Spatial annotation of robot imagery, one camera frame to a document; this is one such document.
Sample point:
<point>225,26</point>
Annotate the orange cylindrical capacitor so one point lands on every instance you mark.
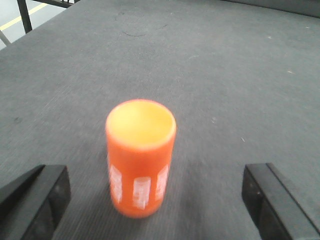
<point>140,138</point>

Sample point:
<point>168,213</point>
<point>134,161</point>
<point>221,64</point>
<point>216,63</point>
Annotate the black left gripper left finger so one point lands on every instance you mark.
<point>33,204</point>

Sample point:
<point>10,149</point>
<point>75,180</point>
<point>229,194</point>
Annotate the black metal frame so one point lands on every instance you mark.
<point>14,12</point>

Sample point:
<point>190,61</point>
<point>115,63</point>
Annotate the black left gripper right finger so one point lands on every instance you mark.
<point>275,211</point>

